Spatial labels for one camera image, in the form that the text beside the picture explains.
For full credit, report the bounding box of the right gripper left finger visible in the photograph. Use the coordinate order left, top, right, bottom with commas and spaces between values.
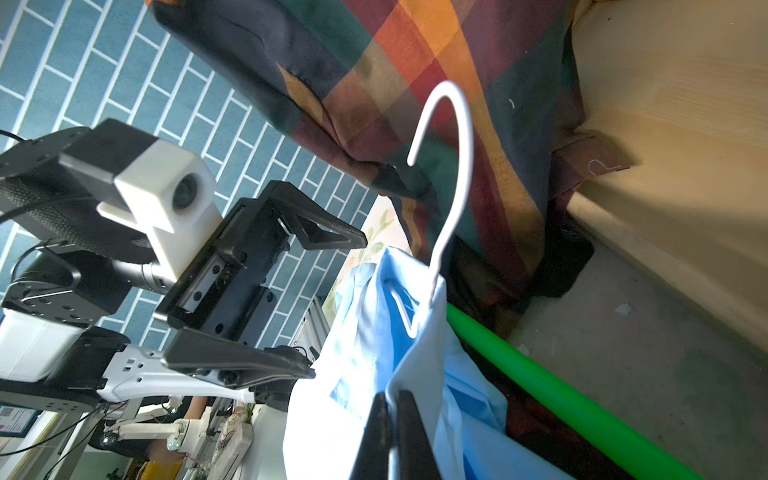
349, 392, 393, 480

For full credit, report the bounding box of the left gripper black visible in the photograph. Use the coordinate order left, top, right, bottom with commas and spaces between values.
153, 180, 368, 389

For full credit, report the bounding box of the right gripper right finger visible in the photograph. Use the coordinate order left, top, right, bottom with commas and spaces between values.
396, 390, 442, 480

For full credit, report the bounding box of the light blue shirt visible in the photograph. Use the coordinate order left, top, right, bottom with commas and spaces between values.
283, 248, 563, 479

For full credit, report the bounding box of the white wire hanger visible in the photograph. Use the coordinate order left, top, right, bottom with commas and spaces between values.
383, 80, 475, 480

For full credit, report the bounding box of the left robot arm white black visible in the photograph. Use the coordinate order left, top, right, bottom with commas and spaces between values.
1, 119, 367, 413

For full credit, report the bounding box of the green plastic basket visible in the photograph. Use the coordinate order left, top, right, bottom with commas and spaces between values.
447, 304, 700, 479

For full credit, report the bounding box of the dark multicolour plaid shirt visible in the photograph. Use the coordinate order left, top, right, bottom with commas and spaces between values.
148, 1, 625, 304

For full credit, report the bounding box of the wooden clothes rack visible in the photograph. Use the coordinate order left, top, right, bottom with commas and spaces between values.
570, 1, 767, 348

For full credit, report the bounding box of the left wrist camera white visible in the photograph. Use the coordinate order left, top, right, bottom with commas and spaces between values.
59, 119, 222, 283

